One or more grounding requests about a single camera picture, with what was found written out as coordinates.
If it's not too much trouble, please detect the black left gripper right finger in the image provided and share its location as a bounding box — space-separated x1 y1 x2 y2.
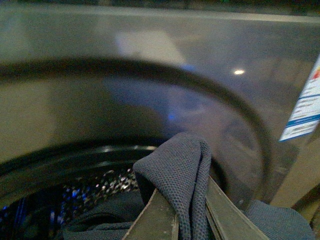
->
205 177 268 240

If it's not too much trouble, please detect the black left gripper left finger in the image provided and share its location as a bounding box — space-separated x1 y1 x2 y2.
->
123 189 179 240

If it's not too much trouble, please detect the dark navy mesh garment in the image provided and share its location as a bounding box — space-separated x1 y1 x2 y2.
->
58 132 315 240

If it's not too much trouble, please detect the grey front-load washing machine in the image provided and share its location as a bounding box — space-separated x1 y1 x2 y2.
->
0 0 320 240

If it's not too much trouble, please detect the white blue energy label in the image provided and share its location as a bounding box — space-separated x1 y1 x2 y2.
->
279 59 320 142

